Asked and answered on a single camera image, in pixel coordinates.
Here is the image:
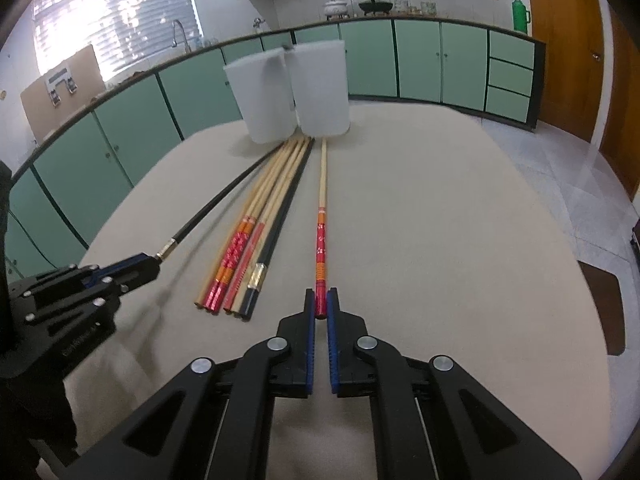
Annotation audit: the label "green thermos flask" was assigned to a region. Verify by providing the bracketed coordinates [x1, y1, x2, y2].
[511, 0, 532, 35]

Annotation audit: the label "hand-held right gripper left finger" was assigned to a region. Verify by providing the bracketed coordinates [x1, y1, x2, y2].
[65, 287, 317, 480]

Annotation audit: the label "brown board with white device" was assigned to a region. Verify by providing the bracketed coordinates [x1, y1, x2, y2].
[20, 44, 106, 143]

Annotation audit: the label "pale wooden chopstick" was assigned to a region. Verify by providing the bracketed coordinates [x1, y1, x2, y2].
[231, 140, 310, 317]

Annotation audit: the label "white double utensil holder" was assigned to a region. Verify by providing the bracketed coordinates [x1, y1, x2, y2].
[222, 39, 351, 145]

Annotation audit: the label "wooden door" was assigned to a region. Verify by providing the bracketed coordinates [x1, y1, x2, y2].
[600, 10, 640, 201]
[520, 0, 608, 143]

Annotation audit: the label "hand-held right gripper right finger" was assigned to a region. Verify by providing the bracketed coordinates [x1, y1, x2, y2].
[325, 287, 583, 480]

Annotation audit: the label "red striped wooden chopstick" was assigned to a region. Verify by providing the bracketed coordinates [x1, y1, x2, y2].
[223, 140, 306, 316]

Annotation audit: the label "green kitchen base cabinets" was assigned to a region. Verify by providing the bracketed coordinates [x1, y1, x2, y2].
[0, 14, 547, 281]

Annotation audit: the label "chrome sink faucet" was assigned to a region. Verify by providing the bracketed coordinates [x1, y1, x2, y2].
[171, 19, 192, 53]

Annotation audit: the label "white window blind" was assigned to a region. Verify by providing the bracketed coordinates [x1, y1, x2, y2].
[32, 0, 201, 81]

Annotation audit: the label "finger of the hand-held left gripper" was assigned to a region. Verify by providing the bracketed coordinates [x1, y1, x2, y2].
[30, 254, 161, 293]
[20, 270, 161, 323]

